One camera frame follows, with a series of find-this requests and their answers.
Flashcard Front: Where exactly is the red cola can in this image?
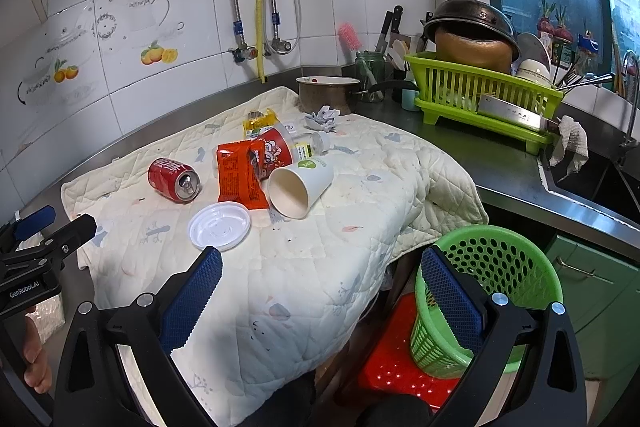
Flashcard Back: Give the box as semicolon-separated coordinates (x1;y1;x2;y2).
148;157;201;204

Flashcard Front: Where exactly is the white plastic lid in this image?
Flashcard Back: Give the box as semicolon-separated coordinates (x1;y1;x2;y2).
188;202;252;253

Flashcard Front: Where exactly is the orange snack bag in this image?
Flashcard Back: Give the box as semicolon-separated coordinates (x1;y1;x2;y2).
216;139;269;210

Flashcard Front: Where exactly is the red instant noodle cup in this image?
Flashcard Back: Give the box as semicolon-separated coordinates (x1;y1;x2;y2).
257;122;299;180

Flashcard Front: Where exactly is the white paper cup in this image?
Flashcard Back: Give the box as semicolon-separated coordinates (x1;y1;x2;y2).
267;157;334;220

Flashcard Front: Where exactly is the yellow snack wrapper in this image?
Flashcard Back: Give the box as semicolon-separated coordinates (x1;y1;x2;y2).
242;108;280;139

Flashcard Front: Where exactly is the clear plastic bottle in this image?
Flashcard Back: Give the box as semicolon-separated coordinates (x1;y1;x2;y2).
293;131;331;161

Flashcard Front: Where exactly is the white paper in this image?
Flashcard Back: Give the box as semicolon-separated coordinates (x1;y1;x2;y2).
305;105;341;133

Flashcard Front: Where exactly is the person's left hand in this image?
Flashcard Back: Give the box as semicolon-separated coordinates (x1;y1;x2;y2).
23;317;52;395

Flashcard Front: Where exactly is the green cabinet door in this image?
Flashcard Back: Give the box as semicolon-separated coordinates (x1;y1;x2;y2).
542;234;639;379

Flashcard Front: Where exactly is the green mesh waste basket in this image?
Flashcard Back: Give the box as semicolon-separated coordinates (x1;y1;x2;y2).
410;225;563;379

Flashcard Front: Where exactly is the red plastic stool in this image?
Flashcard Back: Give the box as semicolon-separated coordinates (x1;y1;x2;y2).
355;294;458;411

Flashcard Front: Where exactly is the steel sink basin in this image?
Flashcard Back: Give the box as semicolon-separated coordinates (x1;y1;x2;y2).
539;148;639;225

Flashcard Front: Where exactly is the white quilted cloth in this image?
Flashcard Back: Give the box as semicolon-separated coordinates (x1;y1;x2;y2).
61;87;488;426

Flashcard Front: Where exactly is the white dish rag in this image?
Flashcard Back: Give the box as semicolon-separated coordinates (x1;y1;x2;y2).
549;115;589;174

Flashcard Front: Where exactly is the sink faucet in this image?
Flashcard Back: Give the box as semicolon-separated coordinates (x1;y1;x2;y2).
615;50;639;167

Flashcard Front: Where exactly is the steel cleaver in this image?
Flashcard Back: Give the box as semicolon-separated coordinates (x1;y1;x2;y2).
477;94;560;133

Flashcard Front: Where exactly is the metal pot with plate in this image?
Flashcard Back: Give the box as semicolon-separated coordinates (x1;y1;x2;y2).
296;76;361;115

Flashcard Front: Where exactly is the green dish rack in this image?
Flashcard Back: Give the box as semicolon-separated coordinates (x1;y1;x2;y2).
405;52;563;155

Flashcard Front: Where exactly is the pink brush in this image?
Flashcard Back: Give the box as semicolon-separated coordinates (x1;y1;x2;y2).
337;23;362;53

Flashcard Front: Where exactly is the green utensil jar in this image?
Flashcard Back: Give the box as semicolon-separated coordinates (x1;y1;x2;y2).
355;51;385;103

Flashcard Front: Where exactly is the black wok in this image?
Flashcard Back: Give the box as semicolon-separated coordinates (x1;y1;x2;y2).
423;0;521;62

